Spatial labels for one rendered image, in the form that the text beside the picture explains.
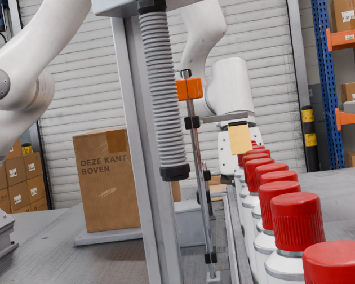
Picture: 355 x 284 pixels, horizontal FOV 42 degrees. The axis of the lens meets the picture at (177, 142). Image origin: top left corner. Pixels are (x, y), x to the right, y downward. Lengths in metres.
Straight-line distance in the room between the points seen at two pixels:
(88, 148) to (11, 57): 0.33
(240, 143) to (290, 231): 0.37
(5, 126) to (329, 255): 1.06
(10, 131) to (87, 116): 4.27
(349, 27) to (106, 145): 3.53
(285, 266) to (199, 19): 0.79
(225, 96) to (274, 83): 4.03
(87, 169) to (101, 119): 4.13
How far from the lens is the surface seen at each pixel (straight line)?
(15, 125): 1.23
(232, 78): 1.04
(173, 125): 0.52
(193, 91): 0.66
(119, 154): 1.26
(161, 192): 0.64
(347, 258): 0.21
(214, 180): 1.86
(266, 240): 0.37
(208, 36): 1.05
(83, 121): 5.50
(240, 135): 0.68
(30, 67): 1.11
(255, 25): 5.10
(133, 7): 0.59
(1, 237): 1.37
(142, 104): 0.64
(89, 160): 1.29
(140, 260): 1.08
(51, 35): 1.13
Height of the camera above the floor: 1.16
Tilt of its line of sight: 4 degrees down
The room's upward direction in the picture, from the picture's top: 8 degrees counter-clockwise
